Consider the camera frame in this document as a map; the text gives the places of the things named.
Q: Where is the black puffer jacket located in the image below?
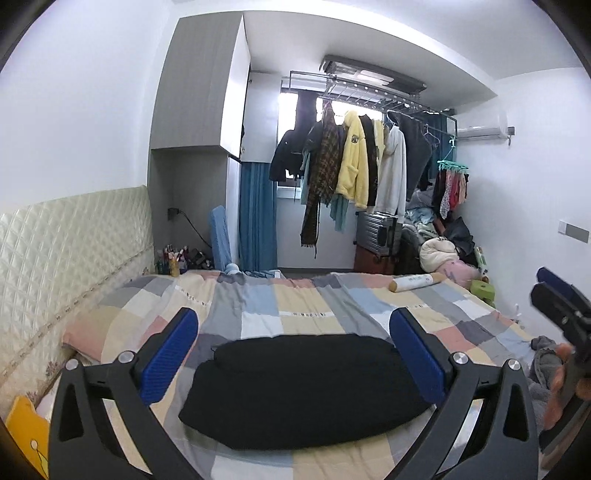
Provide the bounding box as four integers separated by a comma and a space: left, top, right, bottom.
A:
179, 334, 430, 450

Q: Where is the metal ceiling clothes rack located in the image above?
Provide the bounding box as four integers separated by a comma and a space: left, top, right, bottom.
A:
281, 55, 458, 137

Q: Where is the person's right hand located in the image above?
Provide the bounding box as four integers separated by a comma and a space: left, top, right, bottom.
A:
543, 343, 573, 430

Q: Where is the green plastic stool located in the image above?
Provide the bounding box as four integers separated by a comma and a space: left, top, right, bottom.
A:
470, 280, 496, 307

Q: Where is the yellow crown pillow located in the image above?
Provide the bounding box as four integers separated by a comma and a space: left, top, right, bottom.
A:
6, 396, 50, 479

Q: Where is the cream plush pile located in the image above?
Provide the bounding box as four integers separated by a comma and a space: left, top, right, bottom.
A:
419, 237, 460, 273

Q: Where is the white cylindrical roll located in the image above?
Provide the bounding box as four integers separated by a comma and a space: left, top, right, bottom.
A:
389, 274, 437, 293

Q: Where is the green sock drying hanger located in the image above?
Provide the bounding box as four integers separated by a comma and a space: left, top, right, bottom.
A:
438, 136, 469, 174

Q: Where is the white hooded sweatshirt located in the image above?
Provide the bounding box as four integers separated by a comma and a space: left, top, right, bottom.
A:
375, 126, 407, 222

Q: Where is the grey ribbed suitcase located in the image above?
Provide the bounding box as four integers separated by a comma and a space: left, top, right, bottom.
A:
356, 211, 402, 257

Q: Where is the dark grey hanging coat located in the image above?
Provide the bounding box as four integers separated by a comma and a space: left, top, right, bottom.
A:
393, 112, 432, 200

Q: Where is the patchwork bed quilt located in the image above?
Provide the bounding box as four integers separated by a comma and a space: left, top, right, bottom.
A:
62, 272, 534, 479

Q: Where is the cream quilted headboard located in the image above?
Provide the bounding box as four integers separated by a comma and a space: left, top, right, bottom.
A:
1, 186, 154, 417

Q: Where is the bedside bottles cluster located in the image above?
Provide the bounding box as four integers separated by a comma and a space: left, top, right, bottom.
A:
155, 244, 213, 277

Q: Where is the yellow fleece jacket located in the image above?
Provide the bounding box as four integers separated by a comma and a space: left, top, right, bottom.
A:
335, 111, 370, 210

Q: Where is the blue fabric covered chair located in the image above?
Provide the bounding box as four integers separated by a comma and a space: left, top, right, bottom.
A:
209, 205, 232, 271

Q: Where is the blue curtain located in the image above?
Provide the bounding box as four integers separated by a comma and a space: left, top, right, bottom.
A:
238, 162, 277, 271

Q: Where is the black hanging jacket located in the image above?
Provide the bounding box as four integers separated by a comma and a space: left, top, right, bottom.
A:
270, 130, 305, 182

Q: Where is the white wall air conditioner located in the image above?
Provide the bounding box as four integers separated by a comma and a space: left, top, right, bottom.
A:
457, 112, 516, 141

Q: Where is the black wall plug and cable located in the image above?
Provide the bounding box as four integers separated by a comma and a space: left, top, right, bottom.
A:
166, 207, 215, 252

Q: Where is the grey wall cabinet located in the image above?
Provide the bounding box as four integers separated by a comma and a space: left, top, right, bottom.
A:
147, 12, 250, 253

